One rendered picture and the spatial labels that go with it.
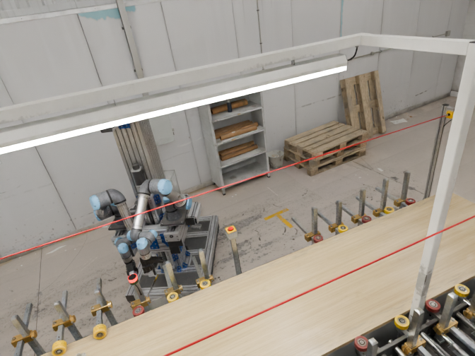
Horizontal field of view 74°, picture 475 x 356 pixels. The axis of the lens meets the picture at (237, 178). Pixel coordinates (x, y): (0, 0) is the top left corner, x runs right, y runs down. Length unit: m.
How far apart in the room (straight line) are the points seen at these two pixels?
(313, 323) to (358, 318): 0.28
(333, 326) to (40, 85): 3.99
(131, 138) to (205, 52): 2.35
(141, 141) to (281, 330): 1.83
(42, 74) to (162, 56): 1.45
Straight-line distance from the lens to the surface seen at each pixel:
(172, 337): 2.28
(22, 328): 2.66
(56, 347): 2.50
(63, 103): 1.49
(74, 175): 4.85
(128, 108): 1.47
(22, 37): 4.49
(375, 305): 2.34
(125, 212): 2.68
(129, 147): 2.89
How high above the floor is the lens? 2.72
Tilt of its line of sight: 30 degrees down
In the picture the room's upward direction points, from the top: 9 degrees counter-clockwise
